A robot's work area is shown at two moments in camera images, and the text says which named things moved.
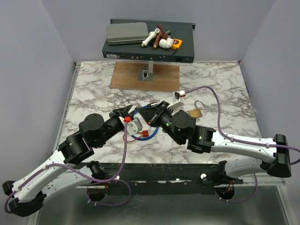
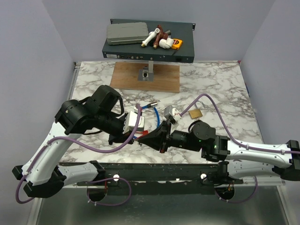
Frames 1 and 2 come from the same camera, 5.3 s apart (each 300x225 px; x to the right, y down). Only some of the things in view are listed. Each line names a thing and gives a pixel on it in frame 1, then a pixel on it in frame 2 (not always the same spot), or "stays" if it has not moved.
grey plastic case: (126, 33) stays
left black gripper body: (116, 114) -> (115, 137)
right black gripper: (152, 115) -> (159, 139)
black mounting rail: (165, 179) stays
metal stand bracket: (146, 74) stays
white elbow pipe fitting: (166, 44) stays
